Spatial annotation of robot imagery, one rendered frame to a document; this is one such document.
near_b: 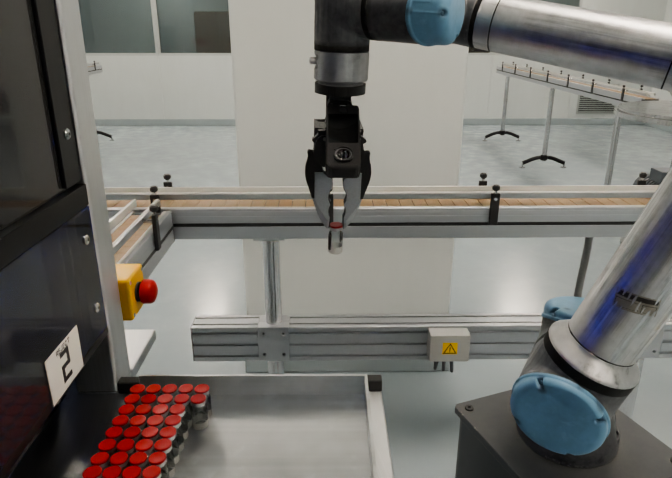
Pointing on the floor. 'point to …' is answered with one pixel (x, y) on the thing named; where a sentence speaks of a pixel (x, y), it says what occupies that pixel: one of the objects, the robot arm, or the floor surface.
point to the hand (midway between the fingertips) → (336, 221)
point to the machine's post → (100, 364)
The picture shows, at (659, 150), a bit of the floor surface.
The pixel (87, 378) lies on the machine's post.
